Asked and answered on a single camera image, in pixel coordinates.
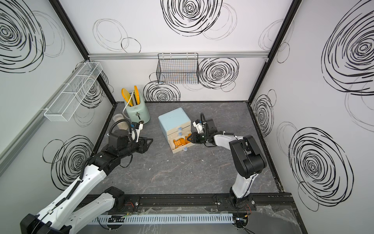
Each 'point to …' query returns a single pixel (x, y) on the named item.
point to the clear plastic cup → (123, 125)
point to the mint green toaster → (138, 113)
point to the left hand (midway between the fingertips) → (149, 139)
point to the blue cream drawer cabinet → (175, 124)
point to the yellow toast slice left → (126, 96)
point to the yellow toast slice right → (137, 94)
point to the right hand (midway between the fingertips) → (189, 139)
